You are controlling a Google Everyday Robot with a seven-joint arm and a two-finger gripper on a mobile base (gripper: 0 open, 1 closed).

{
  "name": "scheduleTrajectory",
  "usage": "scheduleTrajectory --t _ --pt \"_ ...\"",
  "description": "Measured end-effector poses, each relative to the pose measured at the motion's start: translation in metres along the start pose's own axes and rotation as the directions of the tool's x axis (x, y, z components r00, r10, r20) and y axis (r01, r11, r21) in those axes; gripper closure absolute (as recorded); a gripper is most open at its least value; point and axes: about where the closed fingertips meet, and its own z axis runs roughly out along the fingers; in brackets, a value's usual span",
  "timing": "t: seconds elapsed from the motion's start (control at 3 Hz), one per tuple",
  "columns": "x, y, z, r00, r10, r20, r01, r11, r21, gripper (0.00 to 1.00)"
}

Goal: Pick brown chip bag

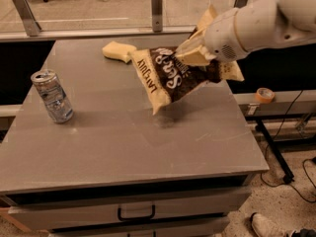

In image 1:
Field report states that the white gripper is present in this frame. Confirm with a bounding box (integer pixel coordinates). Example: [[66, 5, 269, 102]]
[[175, 5, 248, 66]]

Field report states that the brown chip bag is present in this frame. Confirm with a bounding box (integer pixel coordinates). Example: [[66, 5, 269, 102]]
[[130, 36, 244, 115]]

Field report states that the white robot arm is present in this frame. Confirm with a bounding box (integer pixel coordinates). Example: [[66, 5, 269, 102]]
[[176, 0, 316, 66]]

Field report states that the orange tape roll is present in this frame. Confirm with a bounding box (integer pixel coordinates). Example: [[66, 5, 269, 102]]
[[255, 88, 276, 104]]

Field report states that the yellow sponge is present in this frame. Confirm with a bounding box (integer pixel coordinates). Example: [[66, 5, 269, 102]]
[[102, 41, 136, 63]]

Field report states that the silver drink can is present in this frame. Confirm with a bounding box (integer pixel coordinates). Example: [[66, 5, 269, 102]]
[[31, 69, 73, 123]]

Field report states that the black table leg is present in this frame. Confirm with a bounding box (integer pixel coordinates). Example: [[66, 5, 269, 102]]
[[256, 119, 294, 184]]

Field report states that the lower grey drawer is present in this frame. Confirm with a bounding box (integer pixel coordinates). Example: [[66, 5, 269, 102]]
[[48, 216, 229, 237]]

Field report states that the grey drawer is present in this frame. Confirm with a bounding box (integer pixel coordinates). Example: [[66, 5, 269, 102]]
[[9, 187, 251, 230], [48, 216, 229, 237]]

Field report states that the white shoe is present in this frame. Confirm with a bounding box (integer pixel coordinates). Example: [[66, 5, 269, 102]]
[[250, 212, 294, 237]]

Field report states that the upper grey drawer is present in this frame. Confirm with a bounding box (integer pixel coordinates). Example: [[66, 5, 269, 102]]
[[9, 187, 251, 230]]

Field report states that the middle metal railing post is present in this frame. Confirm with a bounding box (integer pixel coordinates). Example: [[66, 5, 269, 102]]
[[151, 0, 163, 33]]

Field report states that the black floor cable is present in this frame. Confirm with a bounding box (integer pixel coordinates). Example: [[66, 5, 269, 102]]
[[260, 90, 316, 204]]

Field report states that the left metal railing post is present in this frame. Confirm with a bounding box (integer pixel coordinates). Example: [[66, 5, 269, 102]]
[[12, 0, 41, 37]]

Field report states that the black drawer handle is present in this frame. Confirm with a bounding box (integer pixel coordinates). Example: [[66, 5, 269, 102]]
[[117, 205, 156, 222]]

